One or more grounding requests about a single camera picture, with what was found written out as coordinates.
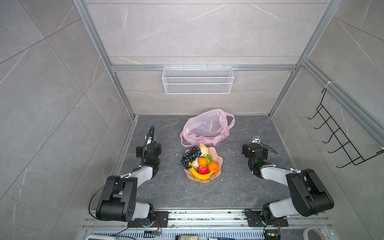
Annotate dark fake grapes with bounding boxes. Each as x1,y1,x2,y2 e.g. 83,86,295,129
181,146,201,170

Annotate tan fake potato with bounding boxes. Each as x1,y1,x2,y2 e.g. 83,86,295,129
192,159,200,170

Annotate pink scalloped bowl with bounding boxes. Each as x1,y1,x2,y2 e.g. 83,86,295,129
184,147,224,183

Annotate orange fake fruit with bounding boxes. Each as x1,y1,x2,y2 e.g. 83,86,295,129
208,162,220,173

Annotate green fake vegetable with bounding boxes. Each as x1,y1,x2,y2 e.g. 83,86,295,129
205,155,213,166

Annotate small orange fake tangerine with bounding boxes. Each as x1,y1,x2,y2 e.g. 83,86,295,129
198,158,208,166

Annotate beige fake fruit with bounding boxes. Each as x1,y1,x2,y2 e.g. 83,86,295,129
199,144,209,157

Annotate pink plastic bag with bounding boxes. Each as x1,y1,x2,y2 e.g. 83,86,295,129
180,109,235,148

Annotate red fake strawberry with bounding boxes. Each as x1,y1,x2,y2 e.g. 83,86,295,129
198,165,210,175

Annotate yellow fake banana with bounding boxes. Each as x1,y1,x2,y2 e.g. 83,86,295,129
189,165,213,181

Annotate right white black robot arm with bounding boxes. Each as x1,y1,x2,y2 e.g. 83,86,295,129
242,142,335,225

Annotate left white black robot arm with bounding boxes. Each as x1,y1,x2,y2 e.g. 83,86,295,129
94,142,162,227

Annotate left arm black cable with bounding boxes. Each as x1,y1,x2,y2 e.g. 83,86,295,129
88,125,156,221

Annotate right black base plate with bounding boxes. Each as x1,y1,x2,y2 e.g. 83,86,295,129
244,209,289,227

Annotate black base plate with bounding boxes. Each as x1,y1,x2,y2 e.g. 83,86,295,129
127,211,170,228
244,209,289,227

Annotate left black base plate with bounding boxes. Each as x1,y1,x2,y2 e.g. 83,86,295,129
127,211,170,228

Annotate black wire hook rack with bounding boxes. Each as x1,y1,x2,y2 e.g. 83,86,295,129
307,88,384,169

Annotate white wire mesh basket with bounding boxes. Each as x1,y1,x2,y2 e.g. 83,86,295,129
162,67,235,95

